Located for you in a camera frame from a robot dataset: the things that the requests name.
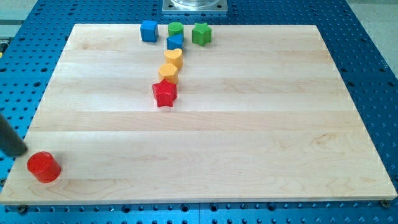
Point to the red cylinder block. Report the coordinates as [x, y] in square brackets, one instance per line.
[44, 167]

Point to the red star block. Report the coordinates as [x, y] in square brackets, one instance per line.
[164, 93]

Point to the green star block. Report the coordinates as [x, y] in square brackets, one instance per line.
[201, 34]

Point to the yellow hexagon block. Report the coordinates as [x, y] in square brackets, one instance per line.
[169, 72]

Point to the light wooden board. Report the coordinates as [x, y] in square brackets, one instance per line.
[262, 115]

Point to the yellow heart block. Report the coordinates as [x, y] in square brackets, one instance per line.
[174, 57]

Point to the blue triangle block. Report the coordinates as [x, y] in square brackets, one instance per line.
[175, 42]

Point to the green cylinder block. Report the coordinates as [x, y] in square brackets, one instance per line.
[175, 28]

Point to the blue cube block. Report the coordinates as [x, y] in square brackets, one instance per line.
[149, 31]

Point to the blue perforated metal table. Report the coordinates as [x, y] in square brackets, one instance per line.
[32, 55]

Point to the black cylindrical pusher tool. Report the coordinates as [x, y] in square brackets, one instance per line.
[11, 143]

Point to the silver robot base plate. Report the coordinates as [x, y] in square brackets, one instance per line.
[194, 5]

